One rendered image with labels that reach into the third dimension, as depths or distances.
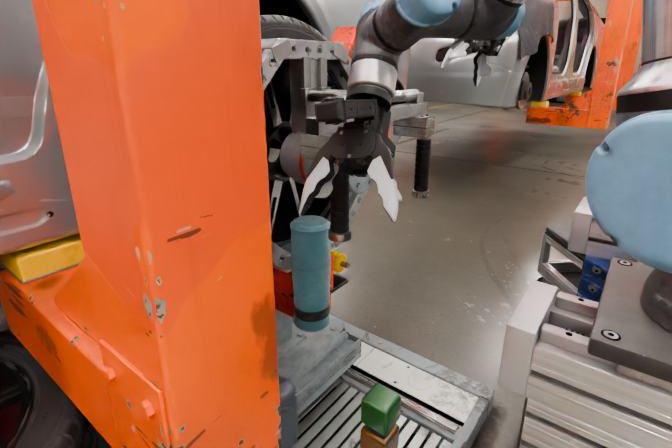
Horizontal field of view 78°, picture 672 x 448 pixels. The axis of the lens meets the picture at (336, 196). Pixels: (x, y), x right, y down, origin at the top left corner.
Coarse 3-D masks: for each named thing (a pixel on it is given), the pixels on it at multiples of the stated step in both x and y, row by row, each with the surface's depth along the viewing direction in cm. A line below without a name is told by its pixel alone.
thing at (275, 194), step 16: (288, 64) 111; (272, 80) 126; (288, 80) 122; (272, 96) 101; (288, 96) 129; (272, 112) 101; (288, 112) 107; (272, 128) 103; (288, 128) 110; (272, 176) 106; (288, 176) 110; (272, 192) 107; (288, 192) 114; (272, 208) 109; (288, 208) 128; (320, 208) 123; (272, 224) 109; (288, 224) 121; (272, 240) 110; (288, 240) 112
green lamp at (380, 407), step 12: (372, 396) 53; (384, 396) 53; (396, 396) 53; (372, 408) 52; (384, 408) 51; (396, 408) 53; (372, 420) 52; (384, 420) 51; (396, 420) 54; (384, 432) 52
